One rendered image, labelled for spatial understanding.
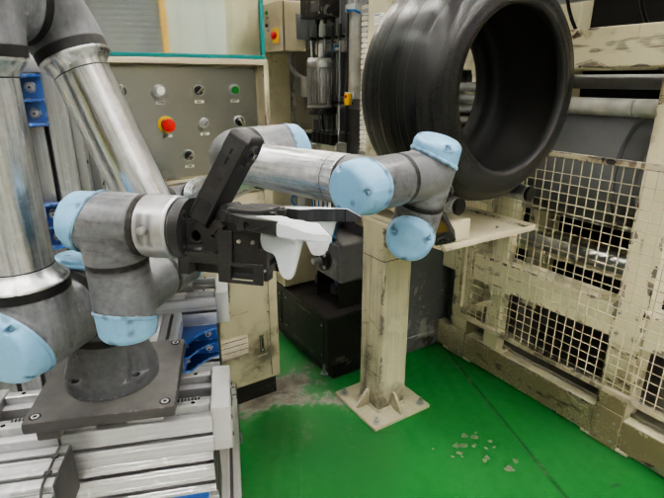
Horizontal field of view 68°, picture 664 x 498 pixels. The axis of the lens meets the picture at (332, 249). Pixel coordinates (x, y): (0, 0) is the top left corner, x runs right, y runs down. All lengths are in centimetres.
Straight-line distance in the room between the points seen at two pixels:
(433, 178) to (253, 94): 111
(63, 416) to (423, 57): 98
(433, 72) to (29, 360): 94
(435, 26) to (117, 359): 93
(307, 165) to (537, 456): 145
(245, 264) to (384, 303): 124
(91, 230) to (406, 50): 84
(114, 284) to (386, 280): 120
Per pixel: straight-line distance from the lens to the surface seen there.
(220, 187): 55
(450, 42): 120
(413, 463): 180
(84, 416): 89
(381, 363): 186
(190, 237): 58
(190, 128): 168
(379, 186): 64
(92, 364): 89
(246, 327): 188
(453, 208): 129
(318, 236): 46
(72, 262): 83
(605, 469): 198
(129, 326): 67
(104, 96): 76
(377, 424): 192
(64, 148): 103
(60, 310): 75
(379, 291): 174
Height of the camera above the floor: 121
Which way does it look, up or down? 19 degrees down
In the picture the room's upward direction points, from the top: straight up
